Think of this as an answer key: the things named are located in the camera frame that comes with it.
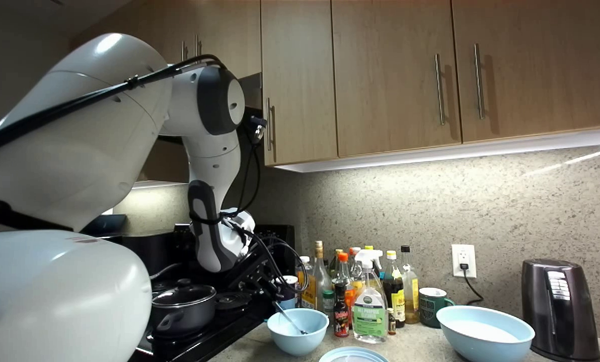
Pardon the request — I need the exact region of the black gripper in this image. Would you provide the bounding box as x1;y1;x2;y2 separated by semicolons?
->
236;243;293;299

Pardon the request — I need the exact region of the yellow oil bottle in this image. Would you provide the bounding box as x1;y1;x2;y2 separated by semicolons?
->
295;255;318;308

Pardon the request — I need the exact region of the wall outlet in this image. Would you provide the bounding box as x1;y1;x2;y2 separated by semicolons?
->
451;243;476;278

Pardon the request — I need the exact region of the black electric kettle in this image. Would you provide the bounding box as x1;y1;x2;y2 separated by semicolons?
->
521;259;600;362

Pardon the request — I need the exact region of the round clear lid plate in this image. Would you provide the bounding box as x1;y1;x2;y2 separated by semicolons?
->
318;345;388;362

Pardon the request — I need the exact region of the black stove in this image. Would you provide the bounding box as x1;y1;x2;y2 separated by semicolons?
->
115;225;293;362

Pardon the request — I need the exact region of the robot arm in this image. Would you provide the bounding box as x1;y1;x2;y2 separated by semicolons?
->
0;32;254;362

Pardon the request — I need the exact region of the clear spray bottle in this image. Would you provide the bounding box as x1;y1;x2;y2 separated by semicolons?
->
352;250;388;344

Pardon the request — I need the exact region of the black lidded pot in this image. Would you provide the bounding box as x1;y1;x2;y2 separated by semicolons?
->
150;284;218;335

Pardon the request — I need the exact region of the small blue bowl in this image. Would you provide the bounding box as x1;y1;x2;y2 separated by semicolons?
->
266;308;330;356

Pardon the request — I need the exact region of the large blue bowl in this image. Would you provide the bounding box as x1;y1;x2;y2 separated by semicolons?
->
437;306;535;362

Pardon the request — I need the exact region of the green mug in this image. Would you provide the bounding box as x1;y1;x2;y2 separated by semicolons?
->
419;288;452;328

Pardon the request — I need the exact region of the dark sauce bottle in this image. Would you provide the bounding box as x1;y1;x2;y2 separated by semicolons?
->
382;250;405;328

